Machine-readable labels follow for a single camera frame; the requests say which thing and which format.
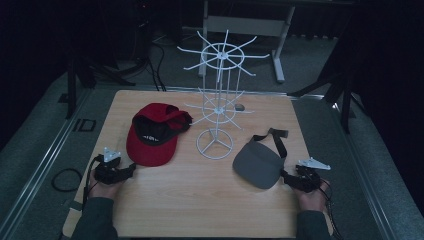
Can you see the red baseball cap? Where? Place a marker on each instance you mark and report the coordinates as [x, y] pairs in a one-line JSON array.
[[150, 156]]

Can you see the small grey oval object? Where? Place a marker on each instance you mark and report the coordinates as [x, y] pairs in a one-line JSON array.
[[239, 107]]

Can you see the person's right hand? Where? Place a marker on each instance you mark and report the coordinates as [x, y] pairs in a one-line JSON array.
[[312, 199]]

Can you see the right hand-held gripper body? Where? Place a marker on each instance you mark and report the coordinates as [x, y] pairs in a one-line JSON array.
[[308, 178]]

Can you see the black metal stand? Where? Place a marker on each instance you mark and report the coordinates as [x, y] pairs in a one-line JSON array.
[[70, 93], [346, 106]]

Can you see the metal floor rail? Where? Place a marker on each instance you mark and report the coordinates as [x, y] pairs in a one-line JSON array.
[[43, 160], [363, 173]]

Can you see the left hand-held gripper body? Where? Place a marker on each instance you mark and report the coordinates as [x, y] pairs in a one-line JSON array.
[[107, 173]]

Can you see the person's left hand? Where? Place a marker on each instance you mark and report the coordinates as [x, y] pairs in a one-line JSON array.
[[101, 189]]

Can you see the white metal table frame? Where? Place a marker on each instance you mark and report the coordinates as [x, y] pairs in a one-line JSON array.
[[246, 26]]

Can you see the grey sun visor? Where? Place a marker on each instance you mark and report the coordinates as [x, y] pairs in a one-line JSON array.
[[258, 166]]

